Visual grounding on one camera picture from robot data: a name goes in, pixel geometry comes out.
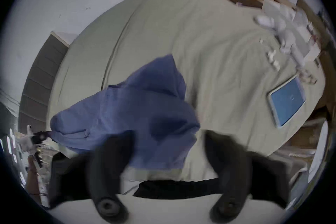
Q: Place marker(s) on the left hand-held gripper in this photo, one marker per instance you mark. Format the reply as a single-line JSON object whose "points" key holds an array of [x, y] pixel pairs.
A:
{"points": [[26, 141]]}

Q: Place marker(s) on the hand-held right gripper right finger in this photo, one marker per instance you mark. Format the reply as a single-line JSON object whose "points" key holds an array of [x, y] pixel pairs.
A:
{"points": [[233, 178]]}

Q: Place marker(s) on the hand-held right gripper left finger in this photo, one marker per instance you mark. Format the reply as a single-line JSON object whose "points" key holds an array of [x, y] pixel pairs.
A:
{"points": [[105, 181]]}

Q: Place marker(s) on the blue shirt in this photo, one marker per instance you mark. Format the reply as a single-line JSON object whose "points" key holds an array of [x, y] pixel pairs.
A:
{"points": [[147, 107]]}

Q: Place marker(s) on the person's left hand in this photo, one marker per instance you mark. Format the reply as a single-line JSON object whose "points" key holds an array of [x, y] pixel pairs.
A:
{"points": [[32, 178]]}

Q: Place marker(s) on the person's legs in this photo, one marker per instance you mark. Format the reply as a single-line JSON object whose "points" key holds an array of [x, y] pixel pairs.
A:
{"points": [[68, 178]]}

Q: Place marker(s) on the grey padded headboard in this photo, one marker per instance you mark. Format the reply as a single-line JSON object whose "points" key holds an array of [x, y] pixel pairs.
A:
{"points": [[39, 81]]}

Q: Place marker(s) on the tablet with blue screen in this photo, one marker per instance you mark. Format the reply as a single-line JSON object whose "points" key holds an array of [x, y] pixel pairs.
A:
{"points": [[287, 99]]}

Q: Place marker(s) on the bed with pale green sheet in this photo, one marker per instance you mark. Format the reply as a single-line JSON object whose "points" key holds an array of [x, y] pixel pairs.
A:
{"points": [[210, 60]]}

